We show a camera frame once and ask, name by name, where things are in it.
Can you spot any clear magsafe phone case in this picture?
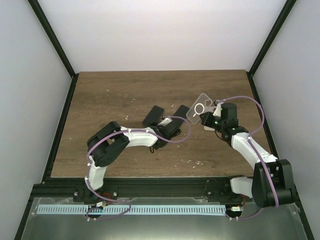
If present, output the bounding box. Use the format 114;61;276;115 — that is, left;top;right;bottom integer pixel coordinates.
186;93;216;124

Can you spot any dark green smartphone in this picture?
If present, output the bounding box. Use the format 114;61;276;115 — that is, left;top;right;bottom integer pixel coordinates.
172;105;190;128

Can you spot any cream phone case with ring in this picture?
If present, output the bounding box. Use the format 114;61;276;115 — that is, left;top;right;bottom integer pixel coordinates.
203;126;215;131

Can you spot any teal phone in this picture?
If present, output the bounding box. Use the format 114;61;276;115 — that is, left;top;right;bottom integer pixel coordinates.
142;105;165;127

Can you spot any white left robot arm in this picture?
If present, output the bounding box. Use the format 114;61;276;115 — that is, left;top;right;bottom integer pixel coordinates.
84;116;185;202

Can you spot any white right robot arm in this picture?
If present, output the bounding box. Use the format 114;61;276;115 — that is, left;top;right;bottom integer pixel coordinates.
199;102;296;208

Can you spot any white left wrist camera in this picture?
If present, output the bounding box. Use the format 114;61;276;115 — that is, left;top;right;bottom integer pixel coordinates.
157;117;173;127

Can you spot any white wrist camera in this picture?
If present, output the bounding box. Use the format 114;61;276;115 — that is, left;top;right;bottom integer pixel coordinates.
157;117;173;127
212;101;224;118

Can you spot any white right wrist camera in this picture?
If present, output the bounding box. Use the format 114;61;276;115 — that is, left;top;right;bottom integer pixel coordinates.
212;101;224;118

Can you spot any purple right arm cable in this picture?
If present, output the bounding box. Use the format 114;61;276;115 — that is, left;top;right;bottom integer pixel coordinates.
216;96;280;221

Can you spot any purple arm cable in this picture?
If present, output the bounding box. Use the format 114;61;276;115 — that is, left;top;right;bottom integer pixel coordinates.
85;115;193;222
216;96;280;221

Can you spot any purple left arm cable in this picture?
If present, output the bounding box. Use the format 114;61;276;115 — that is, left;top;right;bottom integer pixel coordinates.
85;115;193;222

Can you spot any light blue slotted cable duct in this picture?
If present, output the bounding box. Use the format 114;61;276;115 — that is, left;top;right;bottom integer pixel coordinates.
36;204;226;216

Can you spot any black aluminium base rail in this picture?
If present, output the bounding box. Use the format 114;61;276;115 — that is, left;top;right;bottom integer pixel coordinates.
31;176;245;204

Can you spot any black right frame post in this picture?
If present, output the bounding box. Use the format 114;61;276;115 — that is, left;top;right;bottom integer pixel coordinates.
246;0;298;76

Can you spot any black frame post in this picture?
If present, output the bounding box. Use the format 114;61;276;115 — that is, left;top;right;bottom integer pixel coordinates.
26;0;77;79
246;0;298;76

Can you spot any black left frame post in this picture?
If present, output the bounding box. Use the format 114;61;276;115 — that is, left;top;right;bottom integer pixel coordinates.
26;0;77;79

